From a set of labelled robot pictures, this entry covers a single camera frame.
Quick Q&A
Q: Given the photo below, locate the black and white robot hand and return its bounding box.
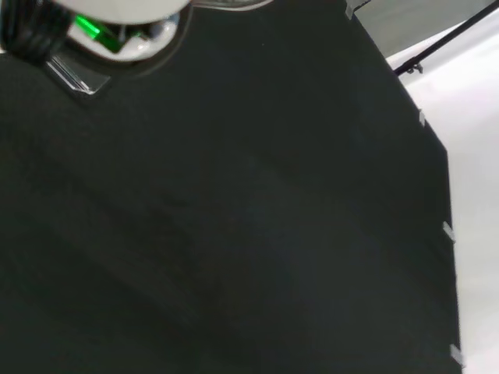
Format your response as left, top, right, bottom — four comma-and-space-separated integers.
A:
0, 0, 274, 65

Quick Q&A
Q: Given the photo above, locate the black bench cloth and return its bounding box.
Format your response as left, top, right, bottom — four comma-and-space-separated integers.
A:
0, 0, 469, 374

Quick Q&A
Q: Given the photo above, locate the clear acrylic funnel stand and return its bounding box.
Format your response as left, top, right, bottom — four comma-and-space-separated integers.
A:
44, 54, 112, 97

